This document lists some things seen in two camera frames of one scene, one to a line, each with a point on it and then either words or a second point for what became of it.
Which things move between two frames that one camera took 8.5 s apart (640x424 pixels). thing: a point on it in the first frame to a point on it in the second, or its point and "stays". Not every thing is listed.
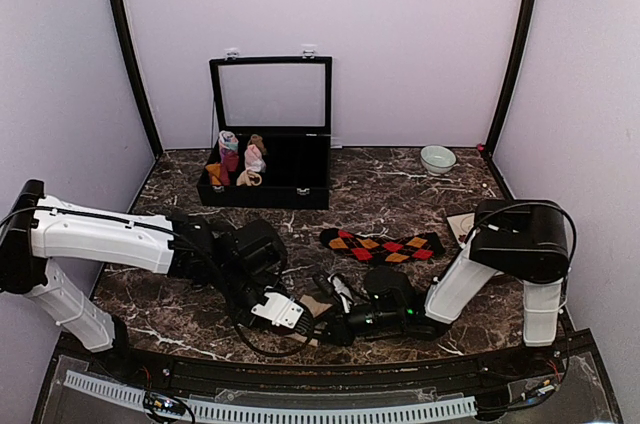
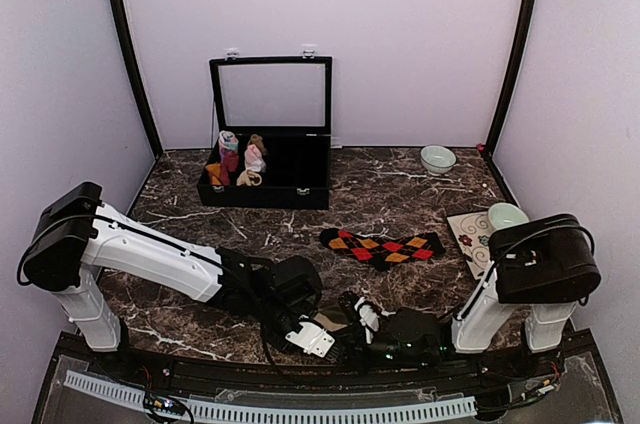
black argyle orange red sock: (418, 248) stays
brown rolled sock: (256, 139) stays
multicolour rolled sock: (227, 140) stays
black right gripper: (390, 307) to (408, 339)
